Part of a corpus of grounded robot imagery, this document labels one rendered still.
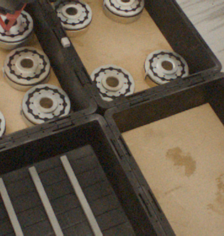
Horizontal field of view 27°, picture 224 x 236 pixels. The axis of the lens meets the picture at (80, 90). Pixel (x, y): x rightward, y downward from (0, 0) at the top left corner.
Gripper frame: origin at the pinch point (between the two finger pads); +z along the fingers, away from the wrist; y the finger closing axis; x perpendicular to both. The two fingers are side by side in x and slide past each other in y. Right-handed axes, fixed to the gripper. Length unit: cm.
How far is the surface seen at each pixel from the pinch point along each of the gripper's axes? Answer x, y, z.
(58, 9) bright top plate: -7.4, 10.6, 2.9
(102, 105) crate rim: -26.9, -15.3, -3.2
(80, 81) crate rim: -20.8, -11.1, -2.3
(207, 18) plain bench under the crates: -44, 43, 19
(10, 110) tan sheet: -8.5, -18.1, 6.5
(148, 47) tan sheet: -30.7, 12.1, 6.5
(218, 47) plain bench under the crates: -49, 33, 20
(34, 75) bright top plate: -10.3, -9.7, 3.4
